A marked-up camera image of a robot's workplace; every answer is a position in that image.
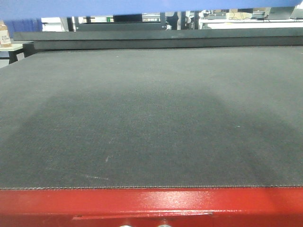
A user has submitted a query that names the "blue plastic tray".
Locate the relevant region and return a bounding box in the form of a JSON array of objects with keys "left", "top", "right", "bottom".
[{"left": 0, "top": 0, "right": 300, "bottom": 20}]

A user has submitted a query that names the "black table mat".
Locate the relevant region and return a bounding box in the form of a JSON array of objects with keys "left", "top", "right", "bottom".
[{"left": 0, "top": 46, "right": 303, "bottom": 189}]

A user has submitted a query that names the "red metal cart edge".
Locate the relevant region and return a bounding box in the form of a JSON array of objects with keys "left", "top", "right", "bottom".
[{"left": 0, "top": 187, "right": 303, "bottom": 227}]

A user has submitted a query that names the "black raised table bar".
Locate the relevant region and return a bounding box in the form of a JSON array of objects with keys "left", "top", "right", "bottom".
[{"left": 14, "top": 27, "right": 303, "bottom": 50}]

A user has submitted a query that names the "white background table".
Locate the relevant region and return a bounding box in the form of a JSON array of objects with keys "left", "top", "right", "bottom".
[{"left": 199, "top": 19, "right": 303, "bottom": 29}]

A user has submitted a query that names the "blue plastic bin background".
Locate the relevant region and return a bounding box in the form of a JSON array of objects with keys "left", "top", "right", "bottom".
[{"left": 4, "top": 18, "right": 43, "bottom": 39}]

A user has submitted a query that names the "grey laptop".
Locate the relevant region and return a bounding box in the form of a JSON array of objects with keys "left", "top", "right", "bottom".
[{"left": 267, "top": 7, "right": 294, "bottom": 20}]

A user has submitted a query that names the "brown cardboard box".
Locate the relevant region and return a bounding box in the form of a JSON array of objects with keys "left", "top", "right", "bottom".
[{"left": 0, "top": 20, "right": 11, "bottom": 47}]

